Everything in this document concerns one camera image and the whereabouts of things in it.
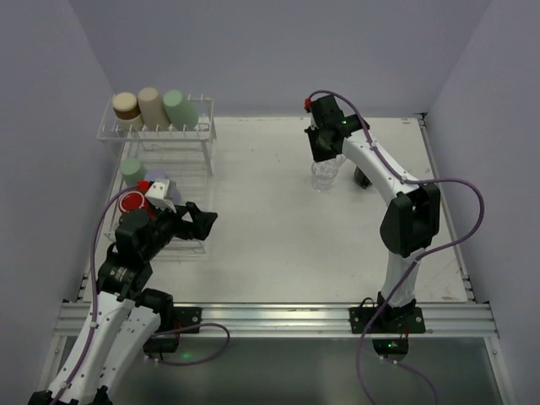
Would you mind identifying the clear faceted glass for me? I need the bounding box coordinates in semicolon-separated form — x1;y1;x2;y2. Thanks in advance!
311;159;339;192

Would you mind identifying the red cup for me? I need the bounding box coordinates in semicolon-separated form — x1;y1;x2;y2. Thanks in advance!
117;191;149;213

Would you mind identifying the black mug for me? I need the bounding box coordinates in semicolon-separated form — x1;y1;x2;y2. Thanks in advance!
354;167;372;190

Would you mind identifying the lavender cup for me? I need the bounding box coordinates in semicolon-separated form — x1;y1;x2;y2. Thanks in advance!
144;169;182;205

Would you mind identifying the green cup shelf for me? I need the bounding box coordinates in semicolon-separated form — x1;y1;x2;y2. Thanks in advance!
119;158;147;186
162;89;198;131

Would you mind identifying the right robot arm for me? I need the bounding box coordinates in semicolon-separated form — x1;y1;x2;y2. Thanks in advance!
305;91;440;333

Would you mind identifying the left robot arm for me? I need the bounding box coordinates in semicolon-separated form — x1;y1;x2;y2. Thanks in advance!
29;202;218;404

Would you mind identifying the beige cup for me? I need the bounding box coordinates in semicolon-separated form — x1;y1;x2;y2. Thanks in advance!
138;87;171;132

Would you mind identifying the brown and cream cup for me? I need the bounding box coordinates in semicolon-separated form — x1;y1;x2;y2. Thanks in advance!
111;92;144;131

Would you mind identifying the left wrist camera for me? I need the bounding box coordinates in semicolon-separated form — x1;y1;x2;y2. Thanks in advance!
145;179;181;213

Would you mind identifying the white wire dish rack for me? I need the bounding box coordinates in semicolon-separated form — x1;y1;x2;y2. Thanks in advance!
95;93;218;255

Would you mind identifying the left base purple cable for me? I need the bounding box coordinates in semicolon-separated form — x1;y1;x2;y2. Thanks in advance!
143;322;231;366

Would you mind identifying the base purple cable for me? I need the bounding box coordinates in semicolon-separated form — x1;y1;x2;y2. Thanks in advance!
356;311;440;405
143;322;231;366

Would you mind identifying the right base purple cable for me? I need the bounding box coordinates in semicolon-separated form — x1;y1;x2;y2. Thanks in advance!
356;311;440;405

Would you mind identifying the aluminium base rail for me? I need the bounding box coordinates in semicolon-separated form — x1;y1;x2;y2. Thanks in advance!
54;300;494;339

